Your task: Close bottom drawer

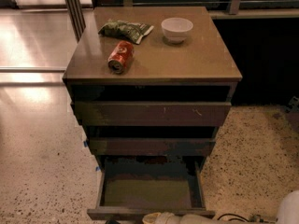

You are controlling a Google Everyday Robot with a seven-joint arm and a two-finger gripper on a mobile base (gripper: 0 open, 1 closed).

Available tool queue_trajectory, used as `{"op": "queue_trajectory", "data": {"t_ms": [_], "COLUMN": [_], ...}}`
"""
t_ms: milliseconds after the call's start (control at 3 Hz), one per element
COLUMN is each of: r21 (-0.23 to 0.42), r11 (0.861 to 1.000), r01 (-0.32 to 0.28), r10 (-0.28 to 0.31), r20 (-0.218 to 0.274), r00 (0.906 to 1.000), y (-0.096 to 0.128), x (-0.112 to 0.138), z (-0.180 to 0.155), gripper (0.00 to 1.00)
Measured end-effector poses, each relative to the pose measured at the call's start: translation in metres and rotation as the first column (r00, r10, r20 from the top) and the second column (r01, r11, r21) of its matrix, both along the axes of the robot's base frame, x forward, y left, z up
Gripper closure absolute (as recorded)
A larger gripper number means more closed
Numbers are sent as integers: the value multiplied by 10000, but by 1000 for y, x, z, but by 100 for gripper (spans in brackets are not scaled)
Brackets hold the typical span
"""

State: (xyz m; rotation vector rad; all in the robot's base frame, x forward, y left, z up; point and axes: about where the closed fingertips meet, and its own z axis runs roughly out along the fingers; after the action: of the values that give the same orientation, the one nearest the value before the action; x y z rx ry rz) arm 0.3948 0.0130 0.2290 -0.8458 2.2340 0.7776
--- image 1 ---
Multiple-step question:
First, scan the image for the brown drawer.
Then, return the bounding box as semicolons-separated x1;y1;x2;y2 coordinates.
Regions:
87;161;215;224
73;102;231;127
86;138;215;157

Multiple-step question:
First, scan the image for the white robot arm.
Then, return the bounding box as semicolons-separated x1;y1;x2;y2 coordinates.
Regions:
142;190;299;224

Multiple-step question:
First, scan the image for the brown drawer cabinet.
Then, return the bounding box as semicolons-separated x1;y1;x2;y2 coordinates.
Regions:
63;7;242;165

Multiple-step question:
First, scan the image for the red soda can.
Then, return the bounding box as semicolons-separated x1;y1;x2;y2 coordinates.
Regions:
107;40;134;74

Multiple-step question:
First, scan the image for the green chip bag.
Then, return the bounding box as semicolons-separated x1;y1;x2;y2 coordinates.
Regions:
98;20;154;45

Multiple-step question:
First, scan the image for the white bowl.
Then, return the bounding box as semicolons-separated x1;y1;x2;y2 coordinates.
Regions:
161;18;193;44

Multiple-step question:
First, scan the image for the black cable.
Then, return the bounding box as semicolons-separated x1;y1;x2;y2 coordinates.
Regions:
216;213;251;223

